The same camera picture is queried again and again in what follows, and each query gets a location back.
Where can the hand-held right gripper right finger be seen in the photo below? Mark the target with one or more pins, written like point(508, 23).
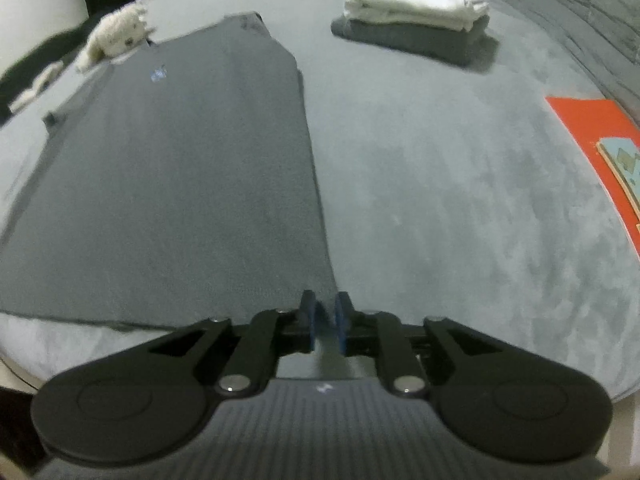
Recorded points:
point(342, 322)

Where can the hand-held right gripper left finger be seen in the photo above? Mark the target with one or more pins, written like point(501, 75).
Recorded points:
point(310, 320)

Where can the grey shirt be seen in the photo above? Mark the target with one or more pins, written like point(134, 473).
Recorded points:
point(175, 160)

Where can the grey bed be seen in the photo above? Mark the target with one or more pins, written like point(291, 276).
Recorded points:
point(450, 185)

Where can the folded dark grey garment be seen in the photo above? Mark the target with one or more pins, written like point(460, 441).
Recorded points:
point(415, 40)

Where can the orange book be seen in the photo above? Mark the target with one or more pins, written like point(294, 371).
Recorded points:
point(585, 130)

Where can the illustrated cardboard card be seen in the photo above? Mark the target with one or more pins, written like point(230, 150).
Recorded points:
point(625, 160)

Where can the folded white garment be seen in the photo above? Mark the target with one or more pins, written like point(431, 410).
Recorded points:
point(415, 0)

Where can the white plush dog toy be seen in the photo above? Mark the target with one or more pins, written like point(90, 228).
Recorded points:
point(117, 35)

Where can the cream cloth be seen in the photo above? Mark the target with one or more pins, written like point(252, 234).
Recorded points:
point(37, 85)

